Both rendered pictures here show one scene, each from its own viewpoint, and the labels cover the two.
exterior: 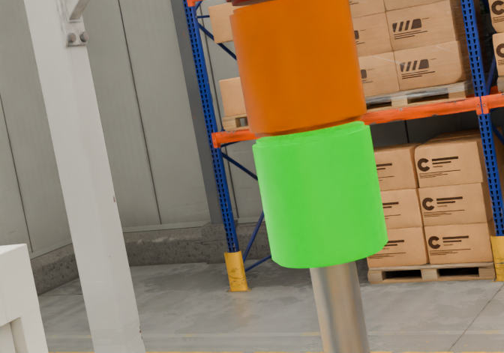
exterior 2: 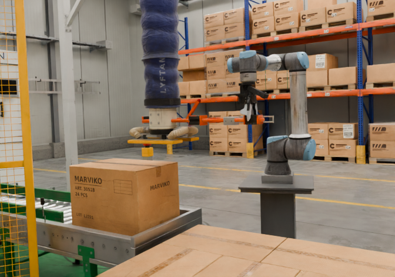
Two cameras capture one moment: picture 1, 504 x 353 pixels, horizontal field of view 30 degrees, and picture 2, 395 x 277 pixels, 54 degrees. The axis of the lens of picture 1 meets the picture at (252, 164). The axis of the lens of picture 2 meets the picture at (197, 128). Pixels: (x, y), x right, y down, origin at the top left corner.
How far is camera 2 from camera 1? 2.93 m
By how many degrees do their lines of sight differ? 7
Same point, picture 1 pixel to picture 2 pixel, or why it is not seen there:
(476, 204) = (244, 132)
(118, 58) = not seen: hidden behind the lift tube
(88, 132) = (67, 52)
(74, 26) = (68, 27)
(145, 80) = not seen: hidden behind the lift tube
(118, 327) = (67, 98)
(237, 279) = (169, 149)
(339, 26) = not seen: outside the picture
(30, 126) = (117, 94)
